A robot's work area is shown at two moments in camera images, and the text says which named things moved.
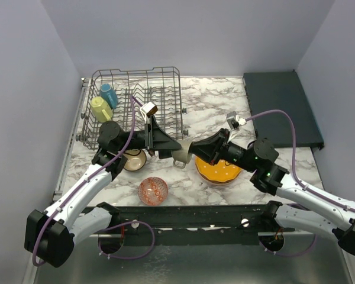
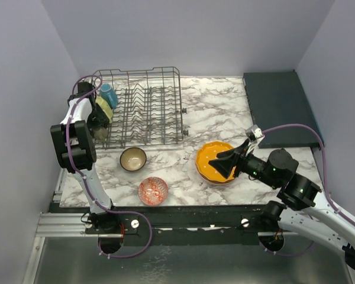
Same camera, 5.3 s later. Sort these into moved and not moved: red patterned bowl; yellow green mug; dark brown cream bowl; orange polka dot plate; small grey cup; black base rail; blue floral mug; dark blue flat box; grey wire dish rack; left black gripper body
Moved: small grey cup; left black gripper body
Not moved: red patterned bowl; blue floral mug; dark blue flat box; dark brown cream bowl; orange polka dot plate; grey wire dish rack; yellow green mug; black base rail
